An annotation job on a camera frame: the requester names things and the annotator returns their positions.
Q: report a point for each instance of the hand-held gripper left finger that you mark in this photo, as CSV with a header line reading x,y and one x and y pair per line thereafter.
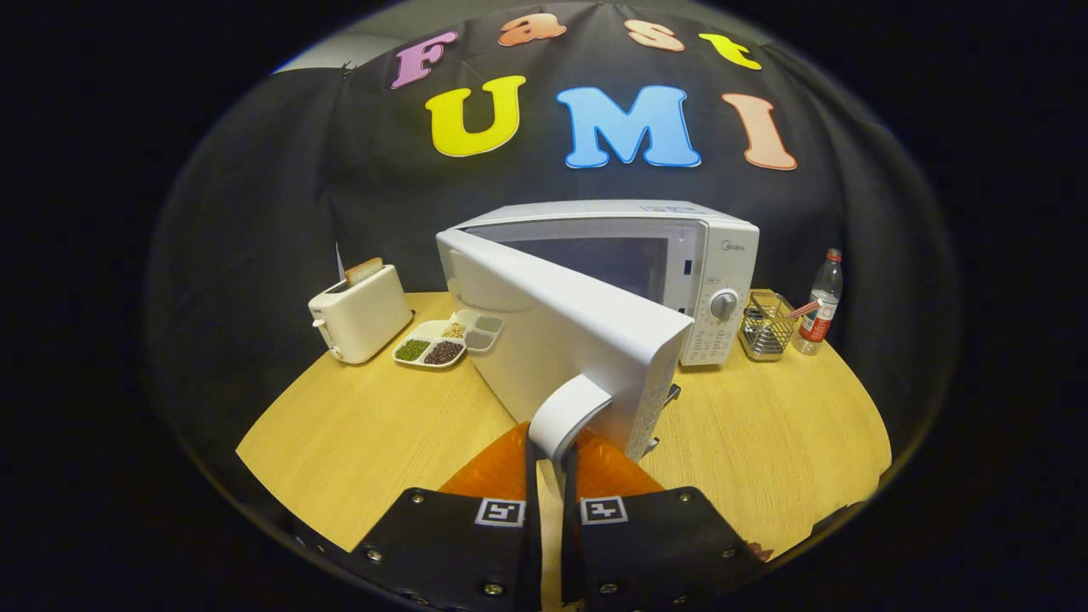
x,y
534,552

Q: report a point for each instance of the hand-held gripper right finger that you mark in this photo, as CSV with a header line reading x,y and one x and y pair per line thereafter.
x,y
569,552

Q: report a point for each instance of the white toaster oven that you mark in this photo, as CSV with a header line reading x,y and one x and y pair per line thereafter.
x,y
578,340

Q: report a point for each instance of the cream toaster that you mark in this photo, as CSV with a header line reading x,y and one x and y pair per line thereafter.
x,y
365,314

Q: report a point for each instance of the white divided bean dish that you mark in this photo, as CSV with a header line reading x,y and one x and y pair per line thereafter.
x,y
442,352

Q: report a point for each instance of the toast slice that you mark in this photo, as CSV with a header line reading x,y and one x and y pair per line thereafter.
x,y
364,272

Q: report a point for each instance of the red striped straw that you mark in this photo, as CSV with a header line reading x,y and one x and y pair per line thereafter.
x,y
803,309

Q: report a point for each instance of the clear red label water bottle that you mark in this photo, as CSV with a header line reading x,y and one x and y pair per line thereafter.
x,y
820,314

